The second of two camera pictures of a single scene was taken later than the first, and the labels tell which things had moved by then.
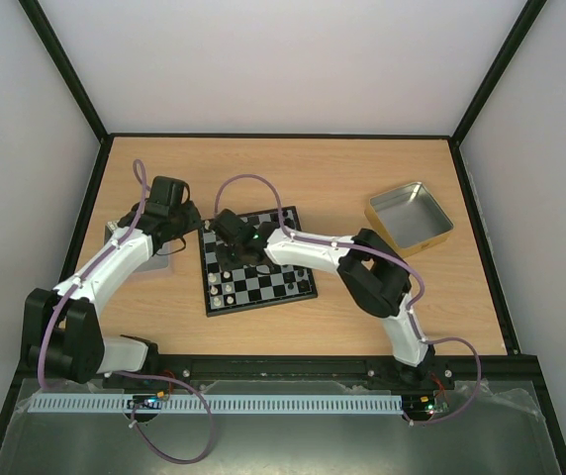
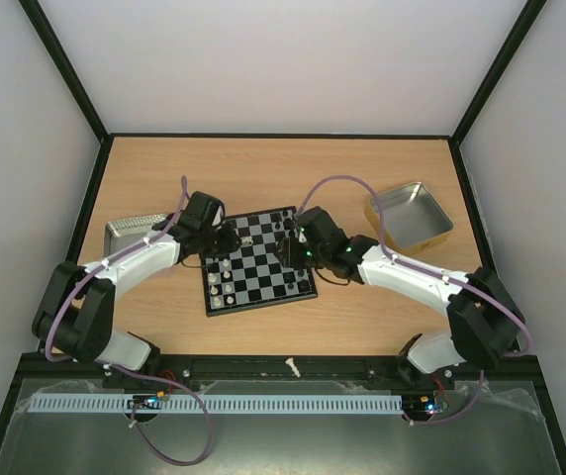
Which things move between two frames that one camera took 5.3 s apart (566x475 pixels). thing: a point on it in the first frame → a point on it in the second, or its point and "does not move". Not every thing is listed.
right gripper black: [242, 251] → [290, 248]
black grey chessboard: [231, 289] does not move
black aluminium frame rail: [514, 369] does not move
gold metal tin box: [409, 217] does not move
